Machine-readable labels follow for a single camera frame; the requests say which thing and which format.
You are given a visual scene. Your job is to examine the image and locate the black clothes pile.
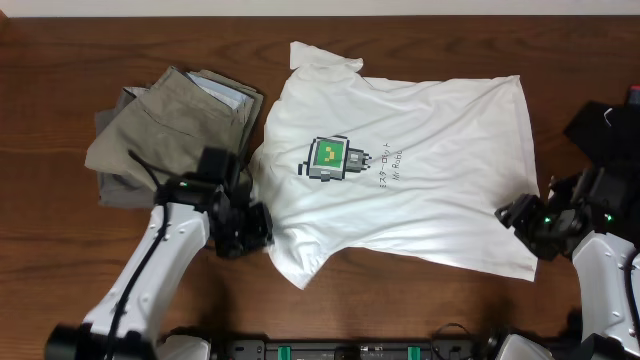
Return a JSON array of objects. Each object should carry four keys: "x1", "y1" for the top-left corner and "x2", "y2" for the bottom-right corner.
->
[{"x1": 564, "y1": 102, "x2": 639, "y2": 166}]

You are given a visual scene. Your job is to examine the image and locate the white printed t-shirt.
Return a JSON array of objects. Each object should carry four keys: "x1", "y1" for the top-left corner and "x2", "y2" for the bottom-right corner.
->
[{"x1": 250, "y1": 42, "x2": 538, "y2": 288}]

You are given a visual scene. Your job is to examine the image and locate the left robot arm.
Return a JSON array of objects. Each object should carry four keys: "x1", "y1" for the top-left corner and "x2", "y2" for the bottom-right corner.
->
[{"x1": 44, "y1": 148, "x2": 273, "y2": 360}]

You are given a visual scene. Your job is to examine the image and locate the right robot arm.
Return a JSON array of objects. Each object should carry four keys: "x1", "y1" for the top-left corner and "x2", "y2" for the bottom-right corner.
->
[{"x1": 487, "y1": 164, "x2": 639, "y2": 359}]

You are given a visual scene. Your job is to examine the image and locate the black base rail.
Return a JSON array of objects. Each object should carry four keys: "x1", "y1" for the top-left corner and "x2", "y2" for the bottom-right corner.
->
[{"x1": 159, "y1": 327, "x2": 571, "y2": 360}]

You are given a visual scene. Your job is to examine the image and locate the folded khaki pants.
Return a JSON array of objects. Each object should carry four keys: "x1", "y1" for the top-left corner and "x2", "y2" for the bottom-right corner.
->
[{"x1": 85, "y1": 67, "x2": 263, "y2": 190}]

